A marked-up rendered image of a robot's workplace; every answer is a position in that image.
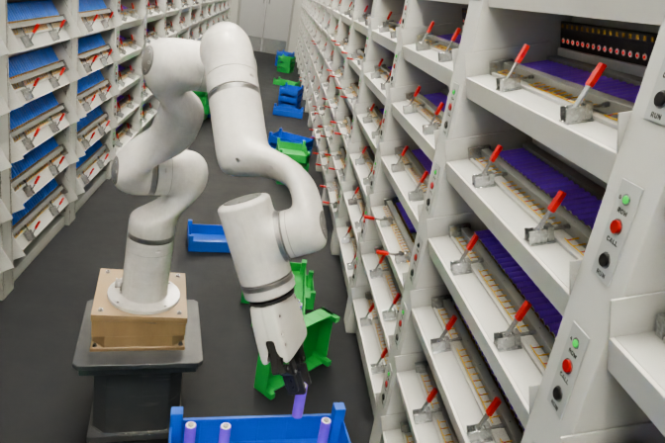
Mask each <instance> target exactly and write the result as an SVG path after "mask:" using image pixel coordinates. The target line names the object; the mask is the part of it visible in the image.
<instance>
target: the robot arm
mask: <svg viewBox="0 0 665 443"><path fill-rule="evenodd" d="M142 76H143V79H144V82H145V84H146V86H147V88H148V89H149V91H150V92H151V93H152V95H153V96H154V97H155V98H156V99H157V100H158V101H159V102H160V104H159V107H158V110H157V113H156V116H155V119H154V121H153V124H152V126H151V127H150V128H149V129H147V130H146V131H144V132H143V133H141V134H139V135H138V136H136V137H135V138H133V139H132V140H131V141H129V142H128V143H127V144H125V145H124V146H123V147H122V148H121V149H120V150H119V152H118V153H117V155H116V156H115V158H114V159H113V164H112V168H111V175H112V177H111V178H112V180H113V183H114V185H115V186H116V187H117V188H118V189H119V190H120V191H122V192H124V193H127V194H131V195H153V196H160V197H159V198H157V199H155V200H153V201H151V202H149V203H147V204H145V205H143V206H140V207H138V208H137V209H135V210H133V211H132V213H131V215H130V218H129V224H128V233H127V243H126V252H125V262H124V272H123V277H122V278H121V279H118V278H116V281H115V282H114V283H112V284H111V285H110V287H109V288H108V292H107V298H108V300H109V302H110V303H111V305H112V306H114V307H115V308H117V309H119V310H122V311H125V312H128V313H133V314H145V315H147V314H157V313H162V312H165V311H168V310H171V309H172V308H174V307H175V306H176V305H177V304H178V302H179V299H180V292H179V289H178V288H177V287H176V286H175V285H174V284H173V283H171V282H170V281H169V274H170V267H171V259H172V251H173V244H174V237H175V230H176V225H177V221H178V218H179V217H180V215H181V214H182V213H183V212H184V211H185V210H186V209H187V208H188V207H189V206H190V205H191V204H192V203H193V202H194V201H195V200H196V199H197V198H198V197H199V196H200V195H201V193H202V192H203V190H204V189H205V187H206V184H207V181H208V175H209V172H208V165H207V163H206V161H205V159H204V158H203V157H202V156H201V155H200V154H199V153H197V152H195V151H192V150H186V149H187V148H188V147H189V146H190V145H191V143H192V142H193V141H194V139H195V138H196V136H197V134H198V132H199V130H200V128H201V126H202V124H203V121H204V108H203V105H202V102H201V100H200V99H199V98H198V96H197V95H196V94H195V93H194V92H192V91H199V92H208V100H209V107H210V114H211V121H212V128H213V135H214V143H215V150H216V155H217V160H218V163H219V166H220V168H221V169H222V171H223V172H225V173H226V174H228V175H232V176H241V177H264V178H270V179H274V180H276V181H279V182H281V183H282V184H284V185H285V186H286V187H287V188H288V189H289V191H290V194H291V198H292V207H291V208H290V209H288V210H284V211H279V212H277V211H275V210H274V208H273V205H272V202H271V198H270V196H269V195H268V194H266V193H254V194H249V195H245V196H241V197H238V198H235V199H233V200H230V201H228V202H226V203H224V204H222V205H221V206H220V207H219V208H218V214H219V217H220V220H221V224H222V227H223V230H224V233H225V236H226V239H227V243H228V246H229V249H230V252H231V255H232V258H233V261H234V264H235V267H236V270H237V275H238V279H239V282H240V285H241V289H242V292H243V295H244V298H245V300H246V301H248V302H249V304H250V305H251V308H250V315H251V322H252V328H253V332H254V337H255V341H256V345H257V349H258V352H259V356H260V359H261V362H262V364H263V365H267V364H268V363H269V362H271V371H272V375H280V376H282V377H283V380H284V383H285V386H286V390H287V393H288V395H289V396H295V395H304V394H305V393H306V388H305V385H304V382H305V383H306V384H307V385H310V384H311V382H312V381H311V378H310V374H309V371H308V368H307V364H306V363H304V362H305V361H306V356H305V352H304V349H303V347H304V344H303V343H304V340H305V338H306V336H307V328H306V323H305V321H304V317H303V314H302V311H301V308H300V306H299V303H298V300H297V298H296V295H295V293H294V292H295V289H294V286H295V284H296V283H295V277H294V274H293V273H292V269H291V266H290V262H289V259H291V258H295V257H299V256H303V255H307V254H311V253H314V252H317V251H319V250H321V249H323V248H324V247H325V245H326V244H327V240H328V231H327V225H326V219H325V214H324V209H323V204H322V200H321V196H320V193H319V190H318V188H317V186H316V184H315V182H314V180H313V179H312V177H311V176H310V175H309V173H308V172H307V171H306V170H305V169H304V168H303V167H302V166H301V165H300V164H298V163H297V162H296V161H295V160H293V159H292V158H290V157H289V156H287V155H285V154H283V153H281V152H280V151H278V150H276V149H274V148H272V147H271V146H270V145H269V144H268V141H267V135H266V129H265V122H264V116H263V109H262V102H261V96H260V90H259V83H258V77H257V64H256V60H255V57H254V54H253V49H252V45H251V42H250V40H249V38H248V36H247V34H246V33H245V31H244V30H243V29H242V28H241V27H239V26H238V25H236V24H234V23H231V22H220V23H217V24H215V25H213V26H212V27H210V28H209V29H208V30H207V31H206V32H205V34H204V35H203V37H202V39H201V41H200V42H198V41H192V40H185V39H177V38H161V39H158V40H155V41H153V42H152V43H151V44H149V45H148V46H147V48H146V49H145V51H144V53H143V56H142ZM288 362H289V364H288V365H287V364H285V365H283V363H288Z"/></svg>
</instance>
